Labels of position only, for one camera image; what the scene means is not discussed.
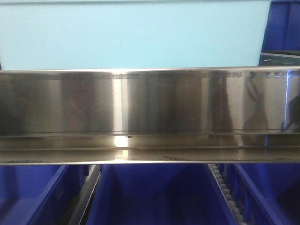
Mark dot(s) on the light blue plastic bin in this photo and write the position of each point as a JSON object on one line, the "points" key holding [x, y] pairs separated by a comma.
{"points": [[76, 34]]}

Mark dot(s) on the dark blue bin lower middle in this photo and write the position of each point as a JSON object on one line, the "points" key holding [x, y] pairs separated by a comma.
{"points": [[159, 194]]}

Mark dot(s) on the dark blue bin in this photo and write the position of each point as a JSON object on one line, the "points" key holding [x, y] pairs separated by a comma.
{"points": [[281, 44], [38, 194], [266, 194], [159, 194]]}

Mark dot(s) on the dark blue bin lower right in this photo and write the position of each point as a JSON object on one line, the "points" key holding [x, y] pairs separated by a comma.
{"points": [[266, 194]]}

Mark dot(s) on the dark blue bin lower left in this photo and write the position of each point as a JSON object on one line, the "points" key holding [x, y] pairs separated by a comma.
{"points": [[38, 194]]}

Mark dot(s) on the dark blue bin upper right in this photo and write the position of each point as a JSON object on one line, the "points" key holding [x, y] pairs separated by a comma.
{"points": [[281, 44]]}

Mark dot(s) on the stainless steel shelf front rail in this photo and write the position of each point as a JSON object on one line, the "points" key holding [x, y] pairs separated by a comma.
{"points": [[166, 115]]}

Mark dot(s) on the steel lane divider rail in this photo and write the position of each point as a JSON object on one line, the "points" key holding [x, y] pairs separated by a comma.
{"points": [[83, 202]]}

